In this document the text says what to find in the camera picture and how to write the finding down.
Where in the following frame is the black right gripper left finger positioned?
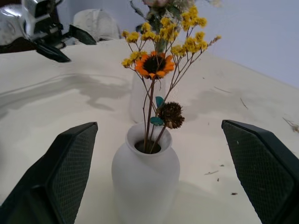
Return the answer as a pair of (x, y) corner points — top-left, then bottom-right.
(0, 121), (99, 224)

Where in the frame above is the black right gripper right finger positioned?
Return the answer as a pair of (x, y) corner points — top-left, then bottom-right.
(221, 119), (299, 224)

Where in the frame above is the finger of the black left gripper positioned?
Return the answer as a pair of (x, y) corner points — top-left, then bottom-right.
(35, 43), (71, 63)
(68, 24), (97, 46)

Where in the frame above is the sunflower and yellow flower bouquet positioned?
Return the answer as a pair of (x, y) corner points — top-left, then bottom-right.
(121, 6), (222, 154)

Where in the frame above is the white crumpled cover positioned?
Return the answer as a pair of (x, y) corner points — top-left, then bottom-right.
(72, 8), (121, 45)

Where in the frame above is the tall white ceramic vase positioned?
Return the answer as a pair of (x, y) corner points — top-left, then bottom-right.
(129, 70), (168, 124)

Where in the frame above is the round white ceramic vase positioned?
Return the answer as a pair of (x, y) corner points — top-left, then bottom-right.
(111, 122), (181, 224)

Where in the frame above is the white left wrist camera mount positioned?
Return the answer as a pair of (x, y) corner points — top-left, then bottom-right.
(22, 0), (51, 38)

